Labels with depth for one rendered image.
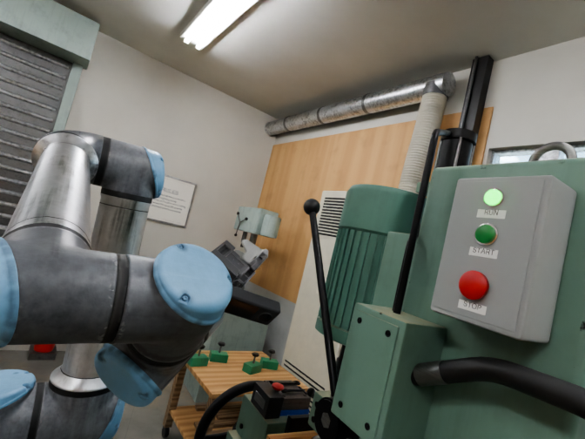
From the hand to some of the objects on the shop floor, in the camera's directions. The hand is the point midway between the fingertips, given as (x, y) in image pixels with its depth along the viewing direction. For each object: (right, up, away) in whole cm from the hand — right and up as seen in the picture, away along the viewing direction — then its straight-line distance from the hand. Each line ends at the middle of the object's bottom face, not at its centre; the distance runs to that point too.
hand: (265, 256), depth 73 cm
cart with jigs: (-39, -136, +140) cm, 199 cm away
